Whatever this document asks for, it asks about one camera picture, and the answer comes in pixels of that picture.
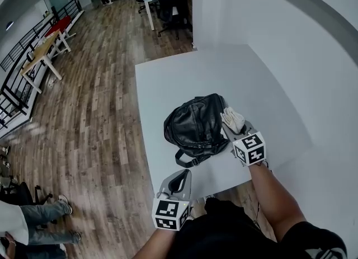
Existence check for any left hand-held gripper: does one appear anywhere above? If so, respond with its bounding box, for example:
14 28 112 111
152 169 193 232

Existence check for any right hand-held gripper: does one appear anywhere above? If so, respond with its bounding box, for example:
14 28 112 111
222 121 266 167

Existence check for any beige cloth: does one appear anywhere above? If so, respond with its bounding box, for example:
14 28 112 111
220 106 247 134

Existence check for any black leather bag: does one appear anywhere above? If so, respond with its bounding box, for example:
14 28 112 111
163 93 232 168

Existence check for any person's left forearm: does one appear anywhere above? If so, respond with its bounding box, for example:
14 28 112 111
131 228 180 259

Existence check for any person's right forearm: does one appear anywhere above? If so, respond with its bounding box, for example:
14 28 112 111
247 164 307 243

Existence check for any person's black t-shirt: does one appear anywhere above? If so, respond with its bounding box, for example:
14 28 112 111
167 197 347 259

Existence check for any black metal railing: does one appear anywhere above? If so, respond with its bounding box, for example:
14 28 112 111
0 0 84 130

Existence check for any wooden top table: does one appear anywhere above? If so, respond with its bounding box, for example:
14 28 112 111
21 28 72 94

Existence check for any red top table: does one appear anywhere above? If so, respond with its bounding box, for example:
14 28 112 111
44 16 77 39

